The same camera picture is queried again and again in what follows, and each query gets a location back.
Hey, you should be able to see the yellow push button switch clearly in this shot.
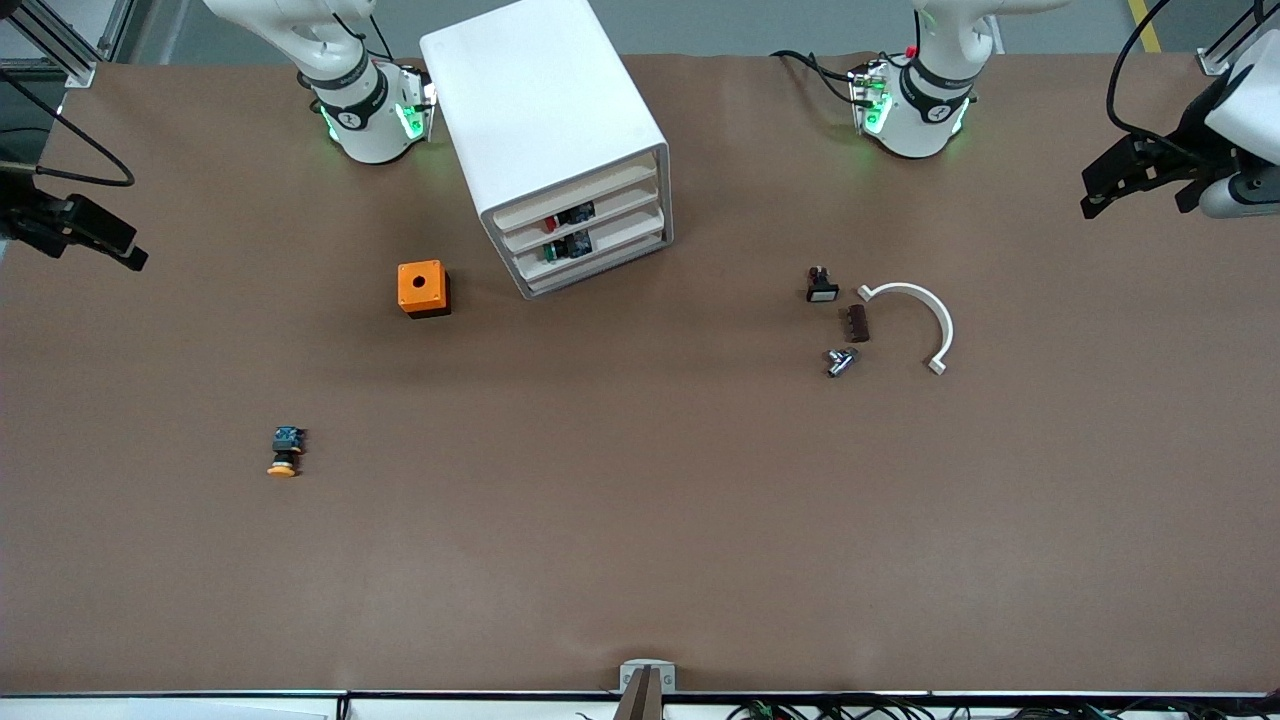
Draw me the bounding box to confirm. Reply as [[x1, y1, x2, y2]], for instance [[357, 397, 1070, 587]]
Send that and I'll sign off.
[[266, 427, 307, 479]]

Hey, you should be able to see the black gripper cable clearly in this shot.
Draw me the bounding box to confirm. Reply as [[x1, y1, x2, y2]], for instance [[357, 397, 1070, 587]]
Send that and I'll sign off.
[[1105, 0, 1263, 153], [0, 70, 137, 189]]

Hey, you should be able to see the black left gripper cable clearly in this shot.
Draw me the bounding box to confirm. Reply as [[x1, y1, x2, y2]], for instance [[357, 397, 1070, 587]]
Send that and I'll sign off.
[[1105, 0, 1263, 153]]

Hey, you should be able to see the black arm base cable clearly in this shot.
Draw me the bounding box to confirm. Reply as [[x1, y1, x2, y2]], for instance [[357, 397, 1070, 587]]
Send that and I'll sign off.
[[769, 49, 863, 107]]

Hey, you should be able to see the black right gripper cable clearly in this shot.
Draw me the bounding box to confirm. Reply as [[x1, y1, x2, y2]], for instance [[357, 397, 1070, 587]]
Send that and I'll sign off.
[[0, 70, 137, 189]]

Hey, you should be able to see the white drawer cabinet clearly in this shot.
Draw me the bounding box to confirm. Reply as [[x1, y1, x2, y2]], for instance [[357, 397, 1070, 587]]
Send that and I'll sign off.
[[419, 0, 674, 300]]

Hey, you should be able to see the aluminium frame profile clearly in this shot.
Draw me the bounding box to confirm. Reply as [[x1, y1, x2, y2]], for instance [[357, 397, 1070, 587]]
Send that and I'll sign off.
[[0, 0, 133, 89], [1196, 0, 1280, 77]]

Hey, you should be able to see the black cable bundle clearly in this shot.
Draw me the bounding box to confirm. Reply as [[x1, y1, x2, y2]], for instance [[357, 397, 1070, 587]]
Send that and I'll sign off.
[[725, 698, 1280, 720]]

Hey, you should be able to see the dark camera support bar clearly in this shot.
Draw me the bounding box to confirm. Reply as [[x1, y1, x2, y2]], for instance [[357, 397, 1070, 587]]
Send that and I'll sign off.
[[612, 666, 666, 720]]

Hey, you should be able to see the orange button enclosure box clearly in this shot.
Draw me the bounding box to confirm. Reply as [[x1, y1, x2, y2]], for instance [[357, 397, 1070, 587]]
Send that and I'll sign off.
[[397, 260, 452, 320]]

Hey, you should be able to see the white curved plastic bracket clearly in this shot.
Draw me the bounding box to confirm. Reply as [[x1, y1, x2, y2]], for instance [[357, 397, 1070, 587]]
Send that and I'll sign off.
[[857, 282, 955, 376]]

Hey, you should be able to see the grey camera mounting bracket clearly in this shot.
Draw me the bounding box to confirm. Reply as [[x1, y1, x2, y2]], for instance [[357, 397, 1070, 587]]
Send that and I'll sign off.
[[620, 660, 677, 693]]

